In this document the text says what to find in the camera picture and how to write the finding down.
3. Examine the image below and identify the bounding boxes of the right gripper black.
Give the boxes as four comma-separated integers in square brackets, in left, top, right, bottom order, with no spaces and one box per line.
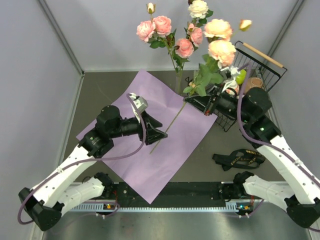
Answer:
[184,80,252,123]

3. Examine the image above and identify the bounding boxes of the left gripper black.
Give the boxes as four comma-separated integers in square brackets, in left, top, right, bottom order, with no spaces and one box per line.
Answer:
[109,110,168,145]

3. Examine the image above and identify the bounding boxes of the pink wrapping paper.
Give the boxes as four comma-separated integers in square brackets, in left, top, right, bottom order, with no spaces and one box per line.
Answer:
[76,69,218,205]

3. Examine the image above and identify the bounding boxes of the peach rose stem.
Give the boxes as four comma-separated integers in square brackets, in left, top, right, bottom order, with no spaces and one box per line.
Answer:
[173,23,203,69]

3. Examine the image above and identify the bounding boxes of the black ribbon gold lettering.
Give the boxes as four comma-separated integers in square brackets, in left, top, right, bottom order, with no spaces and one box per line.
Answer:
[212,148,266,172]

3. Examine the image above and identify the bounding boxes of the pink rose stem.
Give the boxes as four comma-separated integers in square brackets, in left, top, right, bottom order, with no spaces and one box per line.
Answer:
[136,2,185,93]

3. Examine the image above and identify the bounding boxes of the cream white rose stem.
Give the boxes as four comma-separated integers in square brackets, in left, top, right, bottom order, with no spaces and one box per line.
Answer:
[188,0,214,26]

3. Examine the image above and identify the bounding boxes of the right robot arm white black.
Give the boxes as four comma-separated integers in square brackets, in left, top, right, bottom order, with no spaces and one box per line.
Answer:
[183,87,320,228]

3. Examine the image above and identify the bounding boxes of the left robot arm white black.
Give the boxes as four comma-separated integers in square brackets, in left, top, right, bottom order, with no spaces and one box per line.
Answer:
[18,105,168,232]

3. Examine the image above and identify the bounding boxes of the clear glass vase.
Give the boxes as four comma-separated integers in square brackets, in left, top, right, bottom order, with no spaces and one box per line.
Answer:
[174,72,183,95]

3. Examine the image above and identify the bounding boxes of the white red patterned bowl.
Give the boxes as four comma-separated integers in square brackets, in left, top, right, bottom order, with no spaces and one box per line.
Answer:
[225,83,240,97]

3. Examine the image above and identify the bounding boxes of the green square cup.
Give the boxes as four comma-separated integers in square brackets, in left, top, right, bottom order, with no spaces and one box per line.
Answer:
[235,69,247,85]

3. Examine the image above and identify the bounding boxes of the brown ceramic pot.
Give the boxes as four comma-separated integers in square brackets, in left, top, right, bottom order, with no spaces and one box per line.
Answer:
[244,77,263,93]

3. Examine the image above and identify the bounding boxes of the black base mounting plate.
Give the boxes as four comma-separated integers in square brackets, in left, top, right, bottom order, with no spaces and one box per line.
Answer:
[115,182,238,208]

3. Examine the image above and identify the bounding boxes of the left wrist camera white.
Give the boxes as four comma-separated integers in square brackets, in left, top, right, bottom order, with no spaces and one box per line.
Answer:
[129,93,149,114]

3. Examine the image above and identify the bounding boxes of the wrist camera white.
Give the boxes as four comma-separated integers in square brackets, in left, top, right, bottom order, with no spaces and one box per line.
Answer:
[129,93,149,114]
[220,65,240,92]

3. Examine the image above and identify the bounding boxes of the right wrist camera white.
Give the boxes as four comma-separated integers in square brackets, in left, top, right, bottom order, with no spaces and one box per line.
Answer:
[220,65,240,92]

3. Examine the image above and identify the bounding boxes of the black wire basket wooden handles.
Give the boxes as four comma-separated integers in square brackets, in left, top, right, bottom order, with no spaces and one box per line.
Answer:
[205,41,288,132]

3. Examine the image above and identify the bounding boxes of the aluminium rail with cable duct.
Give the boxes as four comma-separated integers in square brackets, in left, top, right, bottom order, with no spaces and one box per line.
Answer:
[62,181,313,215]

